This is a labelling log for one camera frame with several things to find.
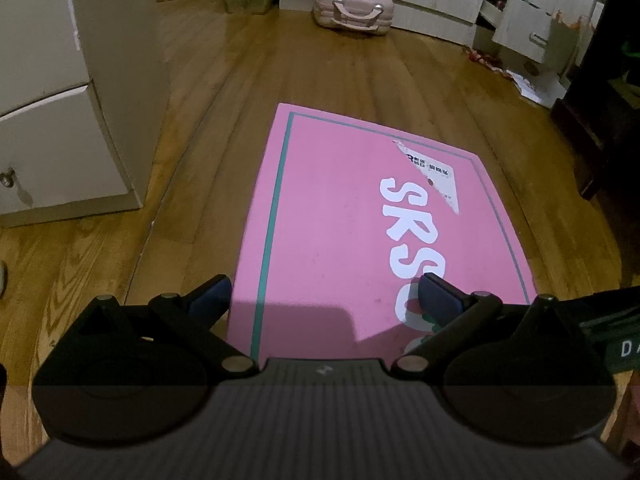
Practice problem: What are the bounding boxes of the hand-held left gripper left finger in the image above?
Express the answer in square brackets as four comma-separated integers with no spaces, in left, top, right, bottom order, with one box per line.
[64,273,259,377]

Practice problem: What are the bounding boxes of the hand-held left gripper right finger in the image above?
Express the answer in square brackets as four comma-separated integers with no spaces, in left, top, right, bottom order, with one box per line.
[389,272,587,382]

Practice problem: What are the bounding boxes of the pink box lid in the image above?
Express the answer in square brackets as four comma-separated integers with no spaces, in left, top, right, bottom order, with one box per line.
[227,103,539,362]

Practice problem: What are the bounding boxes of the scattered white papers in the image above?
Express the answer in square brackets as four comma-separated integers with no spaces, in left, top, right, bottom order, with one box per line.
[504,67,569,109]

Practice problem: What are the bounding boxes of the red paper scraps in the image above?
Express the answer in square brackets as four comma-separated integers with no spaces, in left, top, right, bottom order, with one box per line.
[466,46,507,70]

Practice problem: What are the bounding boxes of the dark wooden furniture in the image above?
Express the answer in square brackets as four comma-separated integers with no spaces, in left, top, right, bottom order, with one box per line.
[550,0,640,202]

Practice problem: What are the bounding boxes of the beige cabinet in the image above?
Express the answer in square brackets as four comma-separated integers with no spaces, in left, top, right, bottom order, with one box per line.
[0,0,172,229]

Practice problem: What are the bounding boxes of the pink suitcase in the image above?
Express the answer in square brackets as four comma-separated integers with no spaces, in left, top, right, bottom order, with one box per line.
[313,0,396,37]

